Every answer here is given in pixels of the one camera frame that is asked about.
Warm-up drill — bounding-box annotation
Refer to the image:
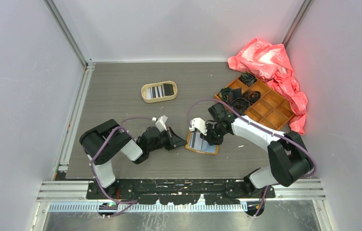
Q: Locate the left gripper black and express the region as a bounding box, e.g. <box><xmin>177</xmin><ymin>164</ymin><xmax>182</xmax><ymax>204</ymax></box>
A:
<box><xmin>148</xmin><ymin>127</ymin><xmax>187</xmax><ymax>152</ymax></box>

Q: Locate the white striped credit card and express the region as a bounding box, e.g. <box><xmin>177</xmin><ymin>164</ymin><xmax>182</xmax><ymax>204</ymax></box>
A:
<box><xmin>188</xmin><ymin>131</ymin><xmax>203</xmax><ymax>151</ymax></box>

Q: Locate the orange card holder wallet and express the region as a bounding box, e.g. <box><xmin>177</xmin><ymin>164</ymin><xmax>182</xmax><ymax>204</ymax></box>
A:
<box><xmin>185</xmin><ymin>131</ymin><xmax>219</xmax><ymax>155</ymax></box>

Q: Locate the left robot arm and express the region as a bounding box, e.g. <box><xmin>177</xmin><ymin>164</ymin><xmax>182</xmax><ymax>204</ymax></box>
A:
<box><xmin>79</xmin><ymin>115</ymin><xmax>187</xmax><ymax>199</ymax></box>

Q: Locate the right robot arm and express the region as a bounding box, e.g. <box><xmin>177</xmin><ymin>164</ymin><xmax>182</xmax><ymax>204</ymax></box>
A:
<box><xmin>203</xmin><ymin>103</ymin><xmax>315</xmax><ymax>198</ymax></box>

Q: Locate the black card in tray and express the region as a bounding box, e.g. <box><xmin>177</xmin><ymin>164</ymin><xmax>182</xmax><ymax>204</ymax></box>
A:
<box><xmin>163</xmin><ymin>83</ymin><xmax>174</xmax><ymax>96</ymax></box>

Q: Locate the stack of striped cards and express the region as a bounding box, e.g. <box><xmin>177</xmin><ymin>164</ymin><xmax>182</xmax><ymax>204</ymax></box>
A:
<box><xmin>145</xmin><ymin>85</ymin><xmax>164</xmax><ymax>99</ymax></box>

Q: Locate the dark rolled item lower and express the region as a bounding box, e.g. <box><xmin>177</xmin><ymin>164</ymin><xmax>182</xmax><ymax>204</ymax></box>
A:
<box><xmin>229</xmin><ymin>98</ymin><xmax>251</xmax><ymax>116</ymax></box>

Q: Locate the dark rolled item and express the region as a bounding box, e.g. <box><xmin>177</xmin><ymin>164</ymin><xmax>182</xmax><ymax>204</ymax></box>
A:
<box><xmin>239</xmin><ymin>71</ymin><xmax>257</xmax><ymax>87</ymax></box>
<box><xmin>217</xmin><ymin>87</ymin><xmax>242</xmax><ymax>104</ymax></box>
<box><xmin>242</xmin><ymin>90</ymin><xmax>261</xmax><ymax>104</ymax></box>
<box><xmin>229</xmin><ymin>98</ymin><xmax>251</xmax><ymax>116</ymax></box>

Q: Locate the dark rolled item left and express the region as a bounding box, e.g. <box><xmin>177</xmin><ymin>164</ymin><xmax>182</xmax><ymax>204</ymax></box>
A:
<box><xmin>217</xmin><ymin>87</ymin><xmax>242</xmax><ymax>104</ymax></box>

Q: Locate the dark rolled item right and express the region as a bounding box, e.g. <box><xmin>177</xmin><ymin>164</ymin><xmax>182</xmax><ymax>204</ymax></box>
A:
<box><xmin>242</xmin><ymin>90</ymin><xmax>261</xmax><ymax>104</ymax></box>

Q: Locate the beige oval tray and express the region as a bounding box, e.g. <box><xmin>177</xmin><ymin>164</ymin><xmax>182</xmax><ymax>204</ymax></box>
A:
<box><xmin>141</xmin><ymin>81</ymin><xmax>178</xmax><ymax>103</ymax></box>

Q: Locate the orange compartment organizer box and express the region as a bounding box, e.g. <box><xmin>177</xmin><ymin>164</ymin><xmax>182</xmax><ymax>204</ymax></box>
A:
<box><xmin>214</xmin><ymin>78</ymin><xmax>295</xmax><ymax>130</ymax></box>

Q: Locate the dark rolled item upper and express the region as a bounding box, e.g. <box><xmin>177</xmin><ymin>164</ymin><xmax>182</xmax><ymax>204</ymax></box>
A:
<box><xmin>239</xmin><ymin>71</ymin><xmax>257</xmax><ymax>87</ymax></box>

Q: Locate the pink plastic bag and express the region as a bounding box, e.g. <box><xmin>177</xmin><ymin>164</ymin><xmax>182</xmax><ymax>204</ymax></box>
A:
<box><xmin>227</xmin><ymin>38</ymin><xmax>308</xmax><ymax>135</ymax></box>

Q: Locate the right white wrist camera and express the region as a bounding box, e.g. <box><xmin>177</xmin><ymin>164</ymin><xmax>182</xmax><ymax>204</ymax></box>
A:
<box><xmin>189</xmin><ymin>117</ymin><xmax>207</xmax><ymax>136</ymax></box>

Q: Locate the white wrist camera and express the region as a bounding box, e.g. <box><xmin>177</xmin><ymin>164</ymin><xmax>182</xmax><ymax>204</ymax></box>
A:
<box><xmin>189</xmin><ymin>117</ymin><xmax>207</xmax><ymax>136</ymax></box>
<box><xmin>152</xmin><ymin>115</ymin><xmax>168</xmax><ymax>132</ymax></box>

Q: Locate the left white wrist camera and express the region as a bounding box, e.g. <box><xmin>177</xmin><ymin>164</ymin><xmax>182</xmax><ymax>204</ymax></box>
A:
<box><xmin>152</xmin><ymin>115</ymin><xmax>168</xmax><ymax>132</ymax></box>

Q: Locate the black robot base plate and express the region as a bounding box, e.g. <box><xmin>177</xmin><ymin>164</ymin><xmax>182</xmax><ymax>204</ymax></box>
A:
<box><xmin>86</xmin><ymin>178</ymin><xmax>276</xmax><ymax>206</ymax></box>

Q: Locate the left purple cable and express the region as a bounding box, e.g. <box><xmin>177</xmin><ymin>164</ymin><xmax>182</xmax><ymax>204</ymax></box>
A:
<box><xmin>90</xmin><ymin>116</ymin><xmax>156</xmax><ymax>219</ymax></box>

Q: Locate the aluminium front rail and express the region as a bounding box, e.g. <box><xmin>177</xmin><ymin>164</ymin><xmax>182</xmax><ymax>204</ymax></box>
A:
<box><xmin>37</xmin><ymin>179</ymin><xmax>326</xmax><ymax>216</ymax></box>

